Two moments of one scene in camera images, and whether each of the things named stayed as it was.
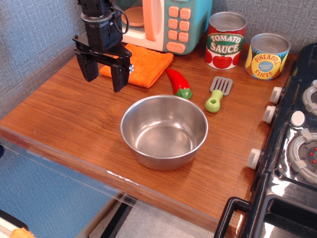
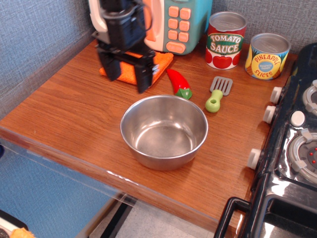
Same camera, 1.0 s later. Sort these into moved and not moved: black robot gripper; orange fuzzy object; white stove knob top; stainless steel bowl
Moved: black robot gripper
Not moved: white stove knob top; orange fuzzy object; stainless steel bowl
